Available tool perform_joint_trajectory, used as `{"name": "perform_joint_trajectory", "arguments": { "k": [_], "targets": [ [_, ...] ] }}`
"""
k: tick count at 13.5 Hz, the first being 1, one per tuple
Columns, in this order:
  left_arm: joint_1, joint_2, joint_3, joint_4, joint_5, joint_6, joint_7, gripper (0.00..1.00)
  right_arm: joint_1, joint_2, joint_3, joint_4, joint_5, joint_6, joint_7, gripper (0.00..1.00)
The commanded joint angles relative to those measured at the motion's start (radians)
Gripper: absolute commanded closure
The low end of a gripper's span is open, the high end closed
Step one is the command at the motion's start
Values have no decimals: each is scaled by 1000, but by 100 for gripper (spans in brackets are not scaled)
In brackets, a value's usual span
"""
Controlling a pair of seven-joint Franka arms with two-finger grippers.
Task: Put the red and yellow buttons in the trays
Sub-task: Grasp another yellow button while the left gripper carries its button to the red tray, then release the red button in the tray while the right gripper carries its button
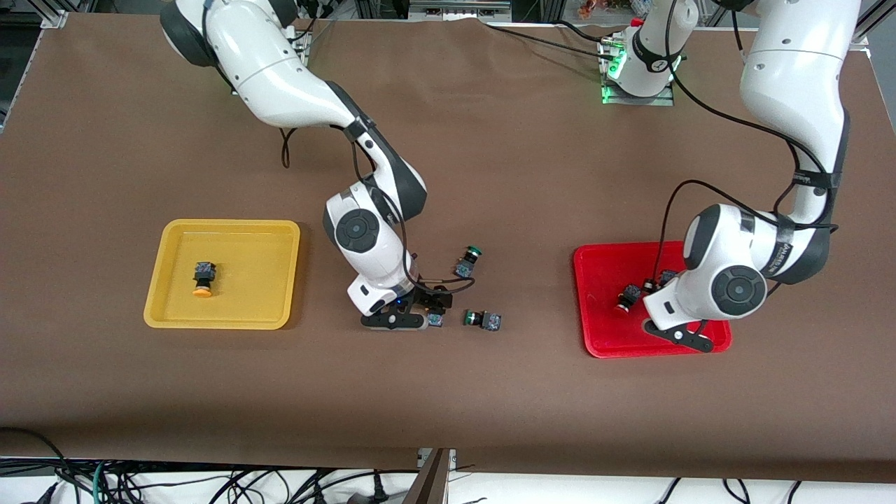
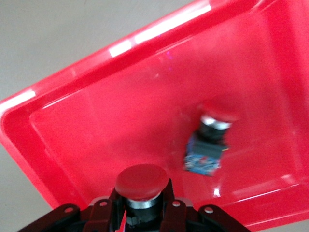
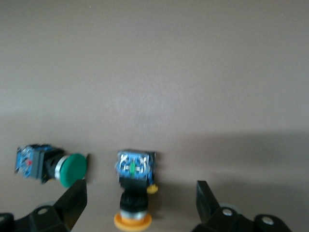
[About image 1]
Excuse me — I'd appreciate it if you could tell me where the red plastic tray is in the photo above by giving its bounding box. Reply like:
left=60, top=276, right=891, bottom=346
left=573, top=241, right=733, bottom=359

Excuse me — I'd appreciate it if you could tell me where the brown table post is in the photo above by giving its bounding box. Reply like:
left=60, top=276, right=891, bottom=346
left=402, top=448, right=452, bottom=504

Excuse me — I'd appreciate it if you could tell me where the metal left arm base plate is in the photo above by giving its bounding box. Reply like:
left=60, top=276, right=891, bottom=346
left=598, top=31, right=676, bottom=107

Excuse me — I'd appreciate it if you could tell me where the green push button switch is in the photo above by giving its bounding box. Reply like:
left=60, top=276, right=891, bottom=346
left=454, top=245, right=485, bottom=281
left=462, top=309, right=503, bottom=332

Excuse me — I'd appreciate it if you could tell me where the yellow plastic tray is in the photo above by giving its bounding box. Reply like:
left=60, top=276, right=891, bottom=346
left=143, top=218, right=302, bottom=330

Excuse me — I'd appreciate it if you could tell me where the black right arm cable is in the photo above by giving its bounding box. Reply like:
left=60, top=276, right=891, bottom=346
left=279, top=0, right=478, bottom=295

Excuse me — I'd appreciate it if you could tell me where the black cable to arm base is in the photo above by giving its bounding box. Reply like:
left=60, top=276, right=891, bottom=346
left=479, top=17, right=617, bottom=64

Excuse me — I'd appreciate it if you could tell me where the green floor cable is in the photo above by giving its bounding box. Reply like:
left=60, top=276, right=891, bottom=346
left=91, top=461, right=113, bottom=504

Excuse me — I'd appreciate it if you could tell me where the red mushroom push button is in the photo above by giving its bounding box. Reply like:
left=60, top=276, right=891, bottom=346
left=615, top=283, right=643, bottom=316

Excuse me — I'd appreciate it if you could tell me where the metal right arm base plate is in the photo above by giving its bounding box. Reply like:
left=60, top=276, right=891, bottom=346
left=280, top=21, right=312, bottom=57

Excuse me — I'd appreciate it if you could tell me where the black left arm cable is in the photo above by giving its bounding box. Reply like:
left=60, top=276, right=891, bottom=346
left=651, top=0, right=841, bottom=281

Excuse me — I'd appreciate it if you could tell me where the brown table cover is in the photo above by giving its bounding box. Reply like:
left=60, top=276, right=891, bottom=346
left=0, top=13, right=896, bottom=484

